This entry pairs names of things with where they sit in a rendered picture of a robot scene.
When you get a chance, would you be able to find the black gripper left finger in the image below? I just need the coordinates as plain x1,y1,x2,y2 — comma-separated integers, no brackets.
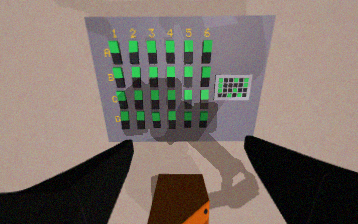
0,140,134,224

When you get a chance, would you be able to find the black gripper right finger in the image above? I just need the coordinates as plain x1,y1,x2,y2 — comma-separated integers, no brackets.
244,135,358,224

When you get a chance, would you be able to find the grey switch panel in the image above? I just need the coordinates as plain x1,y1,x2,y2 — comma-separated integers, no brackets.
84,15,276,142

